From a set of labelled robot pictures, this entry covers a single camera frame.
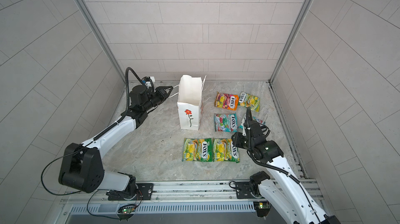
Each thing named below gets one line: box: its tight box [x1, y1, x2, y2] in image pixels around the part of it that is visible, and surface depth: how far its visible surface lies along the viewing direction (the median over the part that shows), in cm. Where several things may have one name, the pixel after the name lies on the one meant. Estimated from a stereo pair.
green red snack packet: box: [214, 113, 239, 133], surface depth 93 cm
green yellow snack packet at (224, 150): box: [213, 138, 240, 164], surface depth 83 cm
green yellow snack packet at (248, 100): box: [238, 91, 261, 112], surface depth 104 cm
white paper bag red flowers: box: [177, 74, 204, 131], surface depth 86 cm
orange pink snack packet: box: [214, 91, 240, 111], surface depth 104 cm
